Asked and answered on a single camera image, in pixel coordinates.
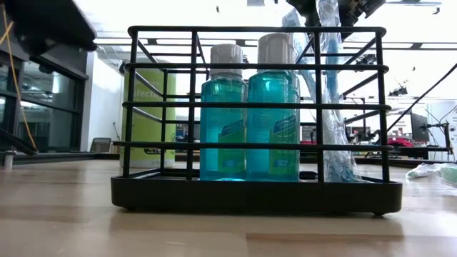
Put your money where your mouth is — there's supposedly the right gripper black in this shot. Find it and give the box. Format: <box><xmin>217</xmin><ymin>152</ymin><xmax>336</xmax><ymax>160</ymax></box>
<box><xmin>286</xmin><ymin>0</ymin><xmax>387</xmax><ymax>41</ymax></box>

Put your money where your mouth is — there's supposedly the blue toothbrush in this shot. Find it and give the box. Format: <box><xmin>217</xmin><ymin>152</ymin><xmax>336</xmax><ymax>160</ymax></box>
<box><xmin>281</xmin><ymin>0</ymin><xmax>363</xmax><ymax>183</ymax></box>

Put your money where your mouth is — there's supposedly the teal mouthwash bottle white cap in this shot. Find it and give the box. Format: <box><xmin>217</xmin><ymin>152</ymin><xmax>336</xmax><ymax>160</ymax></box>
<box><xmin>245</xmin><ymin>32</ymin><xmax>301</xmax><ymax>182</ymax></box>
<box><xmin>199</xmin><ymin>43</ymin><xmax>248</xmax><ymax>182</ymax></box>

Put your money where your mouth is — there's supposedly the black computer monitor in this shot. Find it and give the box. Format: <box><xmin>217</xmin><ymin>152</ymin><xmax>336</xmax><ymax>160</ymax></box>
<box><xmin>410</xmin><ymin>112</ymin><xmax>431</xmax><ymax>143</ymax></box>

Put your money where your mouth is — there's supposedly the red object on bench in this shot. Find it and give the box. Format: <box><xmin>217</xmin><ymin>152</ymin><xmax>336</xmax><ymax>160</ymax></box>
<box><xmin>387</xmin><ymin>137</ymin><xmax>415</xmax><ymax>148</ymax></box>

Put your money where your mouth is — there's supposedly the green disinfectant wipes canister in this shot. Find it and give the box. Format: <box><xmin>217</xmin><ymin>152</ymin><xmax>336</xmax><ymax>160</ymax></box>
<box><xmin>119</xmin><ymin>59</ymin><xmax>178</xmax><ymax>169</ymax></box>

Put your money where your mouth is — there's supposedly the grey chair back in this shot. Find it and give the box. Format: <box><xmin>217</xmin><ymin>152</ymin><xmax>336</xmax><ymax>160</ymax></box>
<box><xmin>89</xmin><ymin>137</ymin><xmax>112</xmax><ymax>153</ymax></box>

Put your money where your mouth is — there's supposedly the black wire caddy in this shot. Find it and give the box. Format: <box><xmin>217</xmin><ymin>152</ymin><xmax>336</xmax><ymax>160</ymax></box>
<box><xmin>110</xmin><ymin>24</ymin><xmax>403</xmax><ymax>216</ymax></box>

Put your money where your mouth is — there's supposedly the yellow extension cable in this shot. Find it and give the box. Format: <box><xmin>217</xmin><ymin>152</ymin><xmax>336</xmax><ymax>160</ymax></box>
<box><xmin>0</xmin><ymin>3</ymin><xmax>39</xmax><ymax>153</ymax></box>

